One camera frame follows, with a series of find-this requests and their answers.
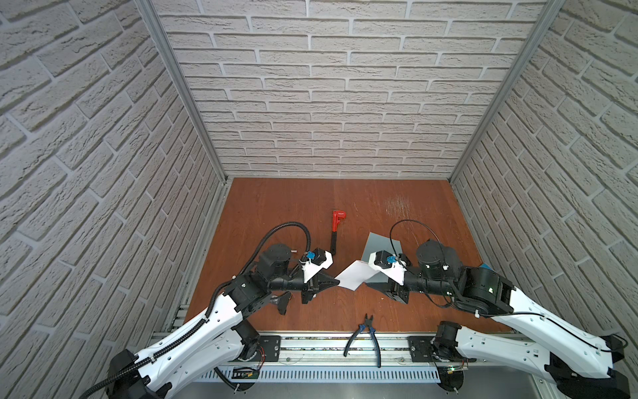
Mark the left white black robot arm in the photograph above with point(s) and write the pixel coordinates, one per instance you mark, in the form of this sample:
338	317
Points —
221	333

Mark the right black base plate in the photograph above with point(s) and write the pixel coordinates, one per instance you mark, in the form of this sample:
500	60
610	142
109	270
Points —
423	349

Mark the grey blue work glove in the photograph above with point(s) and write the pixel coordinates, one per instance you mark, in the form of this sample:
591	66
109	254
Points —
484	267

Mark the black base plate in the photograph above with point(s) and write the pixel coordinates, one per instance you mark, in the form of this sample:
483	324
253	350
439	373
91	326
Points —
266	349
423	349

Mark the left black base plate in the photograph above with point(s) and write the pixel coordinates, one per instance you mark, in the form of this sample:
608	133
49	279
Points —
266	349

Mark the white slotted cable duct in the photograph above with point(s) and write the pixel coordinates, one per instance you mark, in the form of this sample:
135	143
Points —
363	374

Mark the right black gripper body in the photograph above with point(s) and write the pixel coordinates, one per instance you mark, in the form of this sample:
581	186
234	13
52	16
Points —
399	293

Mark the red black pipe wrench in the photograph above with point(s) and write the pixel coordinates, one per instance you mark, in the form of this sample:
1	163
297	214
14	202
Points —
337	217

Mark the small black clip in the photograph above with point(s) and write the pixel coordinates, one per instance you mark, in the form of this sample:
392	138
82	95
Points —
281	302

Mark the pink white letter card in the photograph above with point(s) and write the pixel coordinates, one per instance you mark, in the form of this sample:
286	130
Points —
356	274

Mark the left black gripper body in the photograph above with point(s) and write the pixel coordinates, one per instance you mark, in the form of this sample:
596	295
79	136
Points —
311	285

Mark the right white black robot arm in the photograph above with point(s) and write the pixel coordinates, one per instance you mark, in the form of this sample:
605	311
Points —
581	365

